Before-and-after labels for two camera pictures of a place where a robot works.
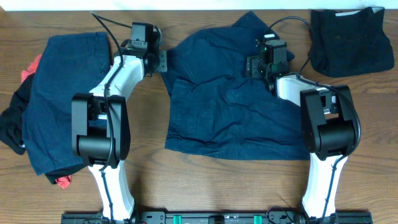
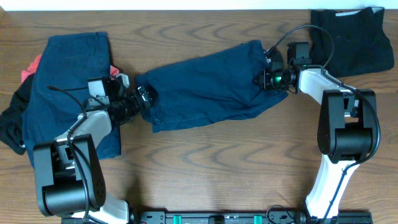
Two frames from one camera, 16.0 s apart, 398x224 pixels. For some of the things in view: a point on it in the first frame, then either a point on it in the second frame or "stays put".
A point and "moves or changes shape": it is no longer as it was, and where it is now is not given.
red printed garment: (64, 182) stays put
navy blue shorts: (216, 111) moves or changes shape
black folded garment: (346, 42) stays put
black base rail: (219, 217) stays put
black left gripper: (161, 66) → (136, 107)
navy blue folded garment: (67, 65) stays put
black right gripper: (251, 67) → (265, 84)
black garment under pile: (11, 125) stays put
